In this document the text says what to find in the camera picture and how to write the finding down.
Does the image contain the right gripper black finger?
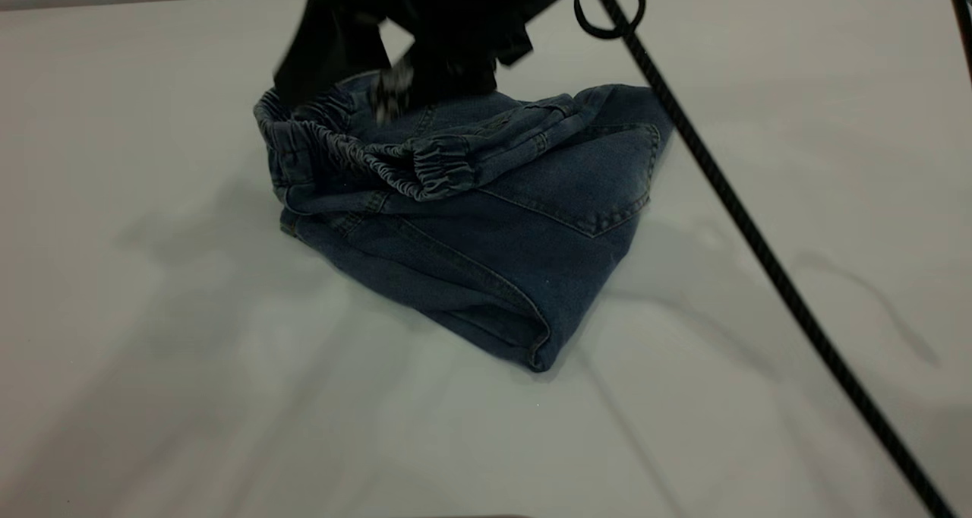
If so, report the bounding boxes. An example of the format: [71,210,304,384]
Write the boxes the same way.
[272,0,390,110]
[374,34,500,125]

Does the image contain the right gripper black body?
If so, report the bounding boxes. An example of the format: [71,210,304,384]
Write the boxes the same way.
[304,0,593,68]

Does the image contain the blue denim jeans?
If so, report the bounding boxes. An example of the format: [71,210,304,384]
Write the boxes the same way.
[253,70,675,373]

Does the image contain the black cable loop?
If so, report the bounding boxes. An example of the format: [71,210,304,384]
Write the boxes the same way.
[573,0,647,41]

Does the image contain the black braided cable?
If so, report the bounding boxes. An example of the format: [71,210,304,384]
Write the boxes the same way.
[589,0,959,518]

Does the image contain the thin black cable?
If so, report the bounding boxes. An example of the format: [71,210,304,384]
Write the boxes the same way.
[944,0,972,82]

